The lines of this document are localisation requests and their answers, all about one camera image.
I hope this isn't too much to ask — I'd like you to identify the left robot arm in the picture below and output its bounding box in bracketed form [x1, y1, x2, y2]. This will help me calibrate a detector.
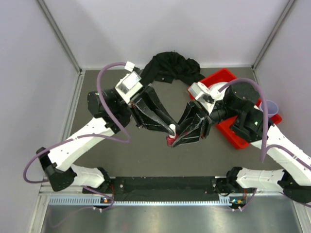
[36, 84, 177, 193]

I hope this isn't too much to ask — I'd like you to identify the left aluminium frame post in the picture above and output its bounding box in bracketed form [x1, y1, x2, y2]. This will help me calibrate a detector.
[36, 0, 85, 195]

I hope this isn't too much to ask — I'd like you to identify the red nail polish bottle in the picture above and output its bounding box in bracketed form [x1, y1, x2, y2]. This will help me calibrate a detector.
[166, 135, 175, 147]

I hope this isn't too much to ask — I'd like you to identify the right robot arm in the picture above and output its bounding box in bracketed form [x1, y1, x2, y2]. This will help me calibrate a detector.
[167, 79, 311, 205]

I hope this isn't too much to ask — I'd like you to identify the aluminium frame post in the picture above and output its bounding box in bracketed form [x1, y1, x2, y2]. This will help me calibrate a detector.
[36, 0, 85, 195]
[251, 0, 296, 71]

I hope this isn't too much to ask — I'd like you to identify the black shirt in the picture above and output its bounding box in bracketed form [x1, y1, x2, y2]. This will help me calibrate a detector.
[140, 51, 204, 86]

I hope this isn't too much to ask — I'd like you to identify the purple cable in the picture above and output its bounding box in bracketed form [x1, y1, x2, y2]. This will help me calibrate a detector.
[217, 78, 311, 170]
[23, 62, 132, 183]

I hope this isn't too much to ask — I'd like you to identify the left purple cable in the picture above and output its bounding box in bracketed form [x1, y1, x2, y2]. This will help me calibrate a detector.
[23, 62, 132, 183]

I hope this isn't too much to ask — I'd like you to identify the lavender plastic cup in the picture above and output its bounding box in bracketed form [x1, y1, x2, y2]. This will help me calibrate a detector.
[259, 100, 279, 118]

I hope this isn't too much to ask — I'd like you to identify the right aluminium frame post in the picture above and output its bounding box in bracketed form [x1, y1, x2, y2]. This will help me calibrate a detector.
[251, 0, 296, 71]

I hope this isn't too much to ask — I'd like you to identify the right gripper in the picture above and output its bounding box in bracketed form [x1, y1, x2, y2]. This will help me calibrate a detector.
[167, 99, 240, 145]

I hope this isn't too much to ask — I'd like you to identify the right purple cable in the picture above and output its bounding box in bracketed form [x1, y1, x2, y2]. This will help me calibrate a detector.
[217, 78, 311, 170]

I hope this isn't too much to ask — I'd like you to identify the red plastic tray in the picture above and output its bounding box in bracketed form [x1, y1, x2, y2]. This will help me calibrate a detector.
[199, 68, 283, 150]

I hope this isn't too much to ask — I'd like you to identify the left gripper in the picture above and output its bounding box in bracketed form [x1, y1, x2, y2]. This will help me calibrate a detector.
[115, 85, 181, 137]

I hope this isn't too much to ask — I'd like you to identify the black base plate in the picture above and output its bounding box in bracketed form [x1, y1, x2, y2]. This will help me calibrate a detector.
[82, 176, 234, 201]

